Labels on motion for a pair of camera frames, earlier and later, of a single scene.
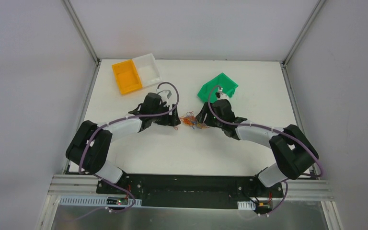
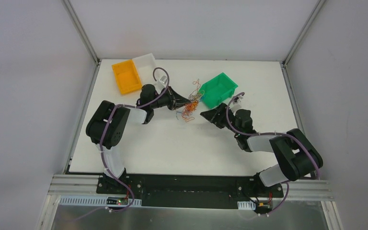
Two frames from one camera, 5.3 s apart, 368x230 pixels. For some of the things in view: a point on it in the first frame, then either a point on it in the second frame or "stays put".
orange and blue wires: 190,120 to 194,98
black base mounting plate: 191,191 stays put
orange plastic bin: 127,75 stays put
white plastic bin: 148,72 stays put
